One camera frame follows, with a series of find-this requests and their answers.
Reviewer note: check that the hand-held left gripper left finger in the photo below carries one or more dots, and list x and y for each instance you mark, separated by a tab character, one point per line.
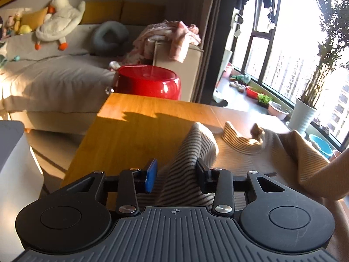
151	175

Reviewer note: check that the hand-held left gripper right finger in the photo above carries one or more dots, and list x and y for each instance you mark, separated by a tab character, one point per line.
201	176

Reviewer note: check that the striped knit sweater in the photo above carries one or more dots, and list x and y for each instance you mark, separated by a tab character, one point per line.
240	152

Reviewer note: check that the white upright vacuum cleaner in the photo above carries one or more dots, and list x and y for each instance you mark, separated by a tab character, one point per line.
222	87

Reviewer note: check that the red round stool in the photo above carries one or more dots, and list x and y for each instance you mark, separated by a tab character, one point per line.
147	83

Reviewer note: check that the pair of slippers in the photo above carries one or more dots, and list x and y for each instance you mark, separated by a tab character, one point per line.
237	86

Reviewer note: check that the red basin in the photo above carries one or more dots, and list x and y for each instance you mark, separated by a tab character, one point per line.
253	92

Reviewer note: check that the small green potted plant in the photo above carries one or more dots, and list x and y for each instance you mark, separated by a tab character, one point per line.
265	98

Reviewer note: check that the pink basin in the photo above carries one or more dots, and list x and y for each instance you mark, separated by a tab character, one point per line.
228	71

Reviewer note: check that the white plant pot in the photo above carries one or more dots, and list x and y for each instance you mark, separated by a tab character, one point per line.
301	116

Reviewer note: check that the blue bucket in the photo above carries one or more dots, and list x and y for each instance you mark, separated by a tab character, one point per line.
321	146

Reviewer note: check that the white side table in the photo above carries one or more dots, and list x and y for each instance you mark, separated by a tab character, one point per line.
16	169

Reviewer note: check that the pink blanket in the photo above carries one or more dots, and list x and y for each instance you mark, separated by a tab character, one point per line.
163	35

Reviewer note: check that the beige sofa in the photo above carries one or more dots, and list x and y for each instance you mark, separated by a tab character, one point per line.
54	71

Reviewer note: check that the grey neck pillow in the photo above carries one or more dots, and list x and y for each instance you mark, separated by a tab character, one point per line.
109	36

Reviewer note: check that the brown curtain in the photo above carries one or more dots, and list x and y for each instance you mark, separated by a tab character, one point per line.
215	19

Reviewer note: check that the mustard sofa back cushion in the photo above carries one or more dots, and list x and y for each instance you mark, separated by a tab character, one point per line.
143	12
102	12

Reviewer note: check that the white goose plush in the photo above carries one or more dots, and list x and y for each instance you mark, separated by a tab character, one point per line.
60	19

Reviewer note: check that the yellow plush toy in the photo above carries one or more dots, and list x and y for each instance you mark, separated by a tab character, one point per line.
24	30

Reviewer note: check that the tall bamboo plant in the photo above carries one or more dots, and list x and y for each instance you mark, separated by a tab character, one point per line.
331	32

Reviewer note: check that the small yellow pillow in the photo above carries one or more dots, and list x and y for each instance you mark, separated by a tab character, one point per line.
32	19

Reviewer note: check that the pink doll toy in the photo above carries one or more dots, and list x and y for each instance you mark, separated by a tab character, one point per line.
12	23

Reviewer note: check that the black window frame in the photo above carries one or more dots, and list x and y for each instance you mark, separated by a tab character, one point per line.
268	34

